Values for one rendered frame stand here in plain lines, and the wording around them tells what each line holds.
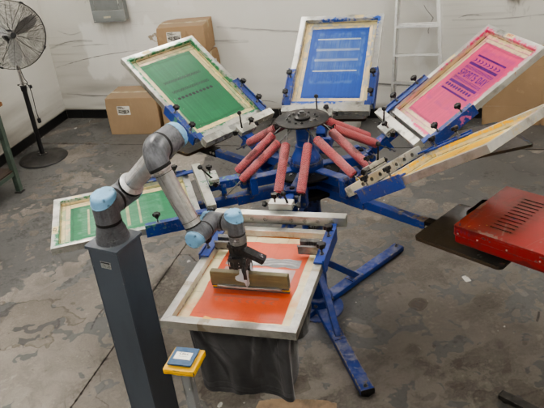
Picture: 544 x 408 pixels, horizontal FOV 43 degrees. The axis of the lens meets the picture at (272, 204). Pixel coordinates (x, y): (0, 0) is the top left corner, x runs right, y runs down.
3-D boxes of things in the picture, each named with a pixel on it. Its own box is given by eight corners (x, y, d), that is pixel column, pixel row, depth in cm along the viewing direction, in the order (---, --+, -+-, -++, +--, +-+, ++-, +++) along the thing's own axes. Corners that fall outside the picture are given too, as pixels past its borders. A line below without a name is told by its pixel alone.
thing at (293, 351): (296, 399, 301) (287, 322, 281) (288, 398, 302) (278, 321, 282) (318, 333, 340) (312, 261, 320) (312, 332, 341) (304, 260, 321)
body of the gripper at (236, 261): (234, 261, 303) (230, 237, 297) (252, 261, 300) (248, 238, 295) (229, 270, 296) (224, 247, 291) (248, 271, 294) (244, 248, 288)
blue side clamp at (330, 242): (325, 274, 311) (324, 261, 308) (314, 273, 312) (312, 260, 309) (337, 239, 336) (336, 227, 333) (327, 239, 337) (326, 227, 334)
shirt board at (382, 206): (544, 244, 326) (545, 229, 322) (499, 283, 303) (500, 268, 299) (331, 175, 415) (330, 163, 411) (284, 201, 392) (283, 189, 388)
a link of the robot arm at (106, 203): (88, 223, 301) (81, 197, 295) (108, 210, 311) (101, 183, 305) (110, 227, 296) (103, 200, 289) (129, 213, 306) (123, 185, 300)
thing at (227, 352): (295, 404, 300) (286, 325, 279) (199, 393, 312) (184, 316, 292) (297, 399, 302) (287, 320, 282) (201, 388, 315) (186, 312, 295)
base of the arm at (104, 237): (89, 244, 305) (83, 225, 300) (110, 227, 317) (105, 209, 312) (115, 249, 298) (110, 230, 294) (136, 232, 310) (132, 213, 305)
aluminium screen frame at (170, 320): (296, 340, 270) (295, 333, 268) (161, 327, 287) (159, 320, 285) (335, 236, 336) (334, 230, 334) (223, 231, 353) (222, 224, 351)
